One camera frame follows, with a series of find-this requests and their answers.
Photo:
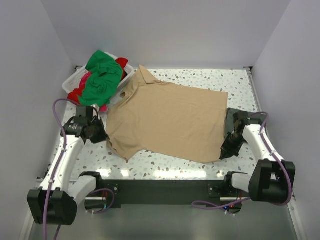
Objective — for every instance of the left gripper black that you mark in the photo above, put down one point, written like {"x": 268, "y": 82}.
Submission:
{"x": 103, "y": 136}

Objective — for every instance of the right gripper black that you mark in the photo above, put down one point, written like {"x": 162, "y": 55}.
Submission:
{"x": 227, "y": 151}

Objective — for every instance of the beige t shirt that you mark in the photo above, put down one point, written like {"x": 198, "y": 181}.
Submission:
{"x": 166, "y": 118}

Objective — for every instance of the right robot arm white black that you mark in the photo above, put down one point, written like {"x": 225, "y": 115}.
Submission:
{"x": 273, "y": 178}

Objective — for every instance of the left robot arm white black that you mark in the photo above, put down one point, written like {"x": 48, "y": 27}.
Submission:
{"x": 56, "y": 200}

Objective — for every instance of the pink garment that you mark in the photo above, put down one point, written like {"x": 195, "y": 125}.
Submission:
{"x": 82, "y": 84}

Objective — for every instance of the red t shirt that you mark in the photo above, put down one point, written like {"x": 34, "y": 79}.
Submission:
{"x": 77, "y": 92}

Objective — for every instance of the folded dark grey t shirt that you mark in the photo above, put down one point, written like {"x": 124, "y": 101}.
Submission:
{"x": 229, "y": 118}

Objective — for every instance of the white plastic laundry basket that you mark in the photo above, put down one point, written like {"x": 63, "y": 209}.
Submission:
{"x": 73, "y": 82}

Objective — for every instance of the green t shirt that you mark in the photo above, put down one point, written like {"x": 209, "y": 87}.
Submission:
{"x": 106, "y": 75}

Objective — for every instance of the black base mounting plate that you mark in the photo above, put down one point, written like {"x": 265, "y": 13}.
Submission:
{"x": 173, "y": 193}

